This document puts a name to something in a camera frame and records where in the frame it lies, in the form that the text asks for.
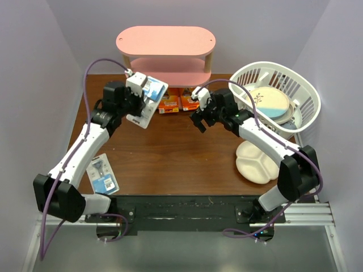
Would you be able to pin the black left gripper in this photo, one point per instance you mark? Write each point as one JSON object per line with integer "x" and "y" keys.
{"x": 140, "y": 103}

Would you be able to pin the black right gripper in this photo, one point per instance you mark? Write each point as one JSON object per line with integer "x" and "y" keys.
{"x": 197, "y": 118}

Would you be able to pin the orange razor box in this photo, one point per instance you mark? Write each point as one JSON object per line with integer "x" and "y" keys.
{"x": 187, "y": 103}
{"x": 169, "y": 102}

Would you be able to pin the blue razor blister pack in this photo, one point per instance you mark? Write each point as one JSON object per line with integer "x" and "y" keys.
{"x": 154, "y": 90}
{"x": 101, "y": 176}

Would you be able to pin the pink three-tier wooden shelf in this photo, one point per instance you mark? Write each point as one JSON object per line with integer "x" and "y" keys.
{"x": 178, "y": 55}

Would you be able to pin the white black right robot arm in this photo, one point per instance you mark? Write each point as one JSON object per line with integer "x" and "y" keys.
{"x": 298, "y": 166}

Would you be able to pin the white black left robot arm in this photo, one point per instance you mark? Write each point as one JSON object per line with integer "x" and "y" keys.
{"x": 57, "y": 192}

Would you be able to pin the cream divided plate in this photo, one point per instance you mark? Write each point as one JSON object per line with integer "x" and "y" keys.
{"x": 254, "y": 165}

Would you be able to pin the cream and blue floral plate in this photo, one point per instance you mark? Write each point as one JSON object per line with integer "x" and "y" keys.
{"x": 270, "y": 101}

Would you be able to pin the white plastic laundry basket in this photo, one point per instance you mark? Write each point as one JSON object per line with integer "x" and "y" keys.
{"x": 305, "y": 103}

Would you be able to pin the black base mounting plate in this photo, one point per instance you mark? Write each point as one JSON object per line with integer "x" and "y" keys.
{"x": 187, "y": 212}

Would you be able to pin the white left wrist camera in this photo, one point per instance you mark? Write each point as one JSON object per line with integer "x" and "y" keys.
{"x": 136, "y": 83}

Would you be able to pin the aluminium frame rail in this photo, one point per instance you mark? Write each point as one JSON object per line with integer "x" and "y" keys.
{"x": 155, "y": 163}

